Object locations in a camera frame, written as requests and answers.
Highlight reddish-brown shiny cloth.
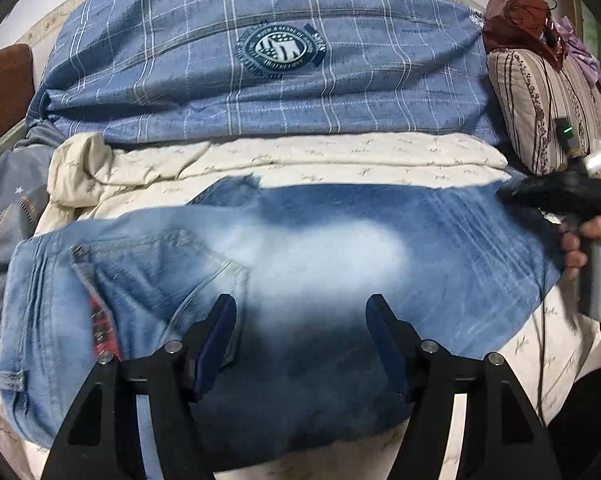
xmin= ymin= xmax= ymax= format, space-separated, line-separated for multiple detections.
xmin=483 ymin=0 xmax=568 ymax=73

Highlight blue denim pants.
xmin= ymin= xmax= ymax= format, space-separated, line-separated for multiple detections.
xmin=0 ymin=172 xmax=571 ymax=453

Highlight grey patterned quilt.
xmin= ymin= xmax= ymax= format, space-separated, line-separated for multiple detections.
xmin=0 ymin=122 xmax=78 ymax=376

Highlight cream leaf-print blanket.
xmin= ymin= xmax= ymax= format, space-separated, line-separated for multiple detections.
xmin=0 ymin=132 xmax=601 ymax=480

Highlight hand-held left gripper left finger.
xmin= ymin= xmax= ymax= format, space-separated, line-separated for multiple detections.
xmin=40 ymin=294 xmax=238 ymax=480

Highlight striped floral pillow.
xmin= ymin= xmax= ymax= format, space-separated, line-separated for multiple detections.
xmin=486 ymin=47 xmax=601 ymax=176

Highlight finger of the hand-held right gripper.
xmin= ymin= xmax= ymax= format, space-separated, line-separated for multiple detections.
xmin=497 ymin=180 xmax=541 ymax=207

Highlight blue plaid quilt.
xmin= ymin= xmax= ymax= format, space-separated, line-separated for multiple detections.
xmin=24 ymin=0 xmax=511 ymax=148

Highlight purple cloth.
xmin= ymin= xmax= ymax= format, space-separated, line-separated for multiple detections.
xmin=550 ymin=17 xmax=601 ymax=93

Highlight brown headboard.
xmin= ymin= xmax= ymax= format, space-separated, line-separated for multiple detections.
xmin=0 ymin=44 xmax=35 ymax=148

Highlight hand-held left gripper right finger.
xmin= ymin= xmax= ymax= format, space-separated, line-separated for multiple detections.
xmin=365 ymin=294 xmax=563 ymax=480

